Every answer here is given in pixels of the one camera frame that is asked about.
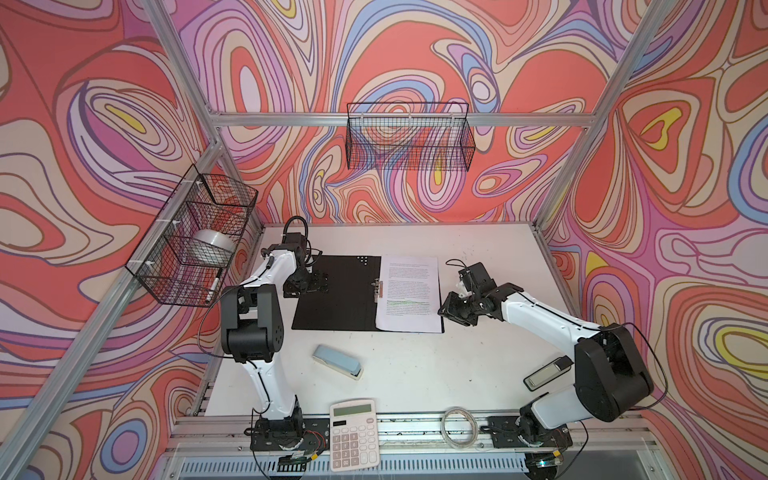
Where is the blue file folder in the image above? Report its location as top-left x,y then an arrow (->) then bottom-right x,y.
291,254 -> 445,335

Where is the printed paper sheet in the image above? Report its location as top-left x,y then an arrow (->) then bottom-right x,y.
375,255 -> 444,334

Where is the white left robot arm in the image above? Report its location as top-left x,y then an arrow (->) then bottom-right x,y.
220,243 -> 328,424

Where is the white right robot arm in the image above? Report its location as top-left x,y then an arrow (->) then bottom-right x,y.
438,262 -> 655,446

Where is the light blue stapler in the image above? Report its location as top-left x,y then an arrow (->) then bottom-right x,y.
312,345 -> 363,380

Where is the silver tape roll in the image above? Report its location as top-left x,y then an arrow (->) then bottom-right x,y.
193,229 -> 236,253

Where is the white marker pen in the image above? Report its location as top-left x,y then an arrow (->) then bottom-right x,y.
205,275 -> 222,305

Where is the black grey stapler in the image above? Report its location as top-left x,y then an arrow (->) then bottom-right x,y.
523,355 -> 574,392

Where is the white calculator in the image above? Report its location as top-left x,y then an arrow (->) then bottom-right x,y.
329,399 -> 381,473

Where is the green circuit board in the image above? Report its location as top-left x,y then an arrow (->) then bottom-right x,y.
277,454 -> 318,472

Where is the black wire basket left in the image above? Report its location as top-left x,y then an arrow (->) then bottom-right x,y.
125,166 -> 258,307

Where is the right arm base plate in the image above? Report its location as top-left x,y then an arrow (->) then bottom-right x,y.
479,415 -> 573,450

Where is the coiled clear cable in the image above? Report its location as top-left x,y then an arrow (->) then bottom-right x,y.
440,407 -> 479,451

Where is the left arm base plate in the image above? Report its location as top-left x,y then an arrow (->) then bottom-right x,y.
243,417 -> 330,453

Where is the black wire basket on wall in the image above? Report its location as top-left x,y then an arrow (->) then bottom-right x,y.
345,100 -> 476,172

